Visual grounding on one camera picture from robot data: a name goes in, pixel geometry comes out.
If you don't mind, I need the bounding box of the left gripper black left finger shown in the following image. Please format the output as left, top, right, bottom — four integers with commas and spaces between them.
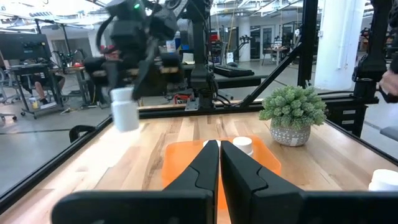
51, 139, 220, 224

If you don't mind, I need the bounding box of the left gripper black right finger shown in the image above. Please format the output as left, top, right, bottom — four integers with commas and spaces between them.
220, 140, 398, 224

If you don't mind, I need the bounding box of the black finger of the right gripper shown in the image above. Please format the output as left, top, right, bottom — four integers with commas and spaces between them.
132, 60, 156, 100
104, 62, 119, 91

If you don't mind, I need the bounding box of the white pill bottle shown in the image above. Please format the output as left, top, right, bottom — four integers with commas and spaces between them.
232, 136, 254, 157
368, 169, 398, 192
109, 86, 141, 133

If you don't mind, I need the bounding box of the orange plastic basket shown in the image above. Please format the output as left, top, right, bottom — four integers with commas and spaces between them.
161, 134, 282, 212

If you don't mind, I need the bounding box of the person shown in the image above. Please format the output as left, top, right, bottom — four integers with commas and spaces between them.
20, 58, 67, 105

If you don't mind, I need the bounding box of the grey rolling workstation cart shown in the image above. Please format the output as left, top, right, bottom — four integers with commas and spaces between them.
9, 62, 91, 119

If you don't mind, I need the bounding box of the black keyboard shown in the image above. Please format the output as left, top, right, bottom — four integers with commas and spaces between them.
213, 64, 256, 78

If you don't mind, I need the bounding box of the green potted plant grey pot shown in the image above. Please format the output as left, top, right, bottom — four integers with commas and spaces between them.
258, 85, 328, 147

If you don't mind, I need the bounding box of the black monitor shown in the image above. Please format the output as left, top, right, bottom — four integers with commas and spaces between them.
0, 32, 52, 62

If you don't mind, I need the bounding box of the black table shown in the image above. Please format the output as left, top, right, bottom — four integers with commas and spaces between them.
182, 63, 270, 94

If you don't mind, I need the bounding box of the black drawer cabinet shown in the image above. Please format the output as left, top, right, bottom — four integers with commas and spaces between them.
323, 102, 364, 138

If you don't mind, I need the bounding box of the wooden table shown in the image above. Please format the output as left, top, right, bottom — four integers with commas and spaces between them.
262, 46, 290, 66

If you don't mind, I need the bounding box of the person's hand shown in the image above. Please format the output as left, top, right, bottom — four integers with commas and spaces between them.
378, 70, 398, 96

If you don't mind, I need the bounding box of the red cable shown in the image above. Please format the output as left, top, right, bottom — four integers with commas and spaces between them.
173, 94, 192, 105

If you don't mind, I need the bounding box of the black frame clamp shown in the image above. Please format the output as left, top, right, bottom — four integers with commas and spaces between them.
68, 124, 97, 144

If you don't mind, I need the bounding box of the black aluminium table frame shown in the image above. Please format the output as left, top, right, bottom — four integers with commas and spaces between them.
0, 0, 398, 215

